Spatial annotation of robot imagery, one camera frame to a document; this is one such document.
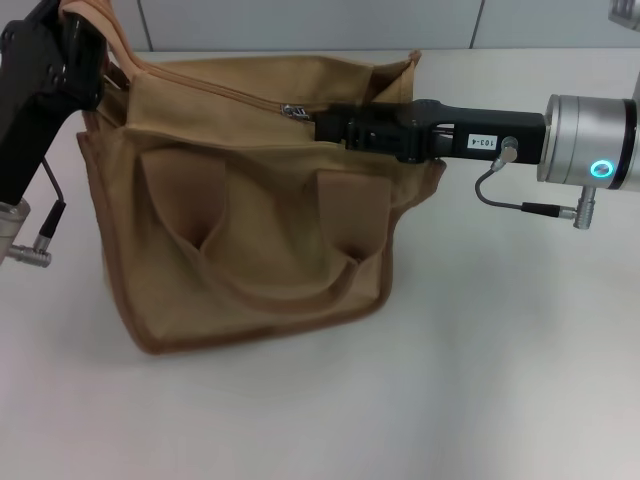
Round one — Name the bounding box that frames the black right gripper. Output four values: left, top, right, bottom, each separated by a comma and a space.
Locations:
326, 98, 547, 166

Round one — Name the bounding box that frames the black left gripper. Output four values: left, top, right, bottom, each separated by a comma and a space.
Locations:
0, 0, 110, 205

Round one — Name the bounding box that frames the silver metal zipper pull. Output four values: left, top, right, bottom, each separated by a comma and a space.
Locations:
281, 102, 315, 122

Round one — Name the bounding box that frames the khaki canvas food bag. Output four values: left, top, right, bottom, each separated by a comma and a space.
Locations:
59, 0, 446, 356

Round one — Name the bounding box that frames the left gripper cable with connector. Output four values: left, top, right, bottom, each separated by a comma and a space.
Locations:
9, 157, 69, 269

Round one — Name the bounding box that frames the gripper cable with connector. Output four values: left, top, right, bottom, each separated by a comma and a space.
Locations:
474, 134, 599, 231
9, 157, 69, 269

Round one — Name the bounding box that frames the right gripper cable with connector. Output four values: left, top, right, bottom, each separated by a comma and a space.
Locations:
474, 134, 599, 231

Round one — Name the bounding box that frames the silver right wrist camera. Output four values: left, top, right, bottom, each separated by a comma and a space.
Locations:
607, 0, 640, 26

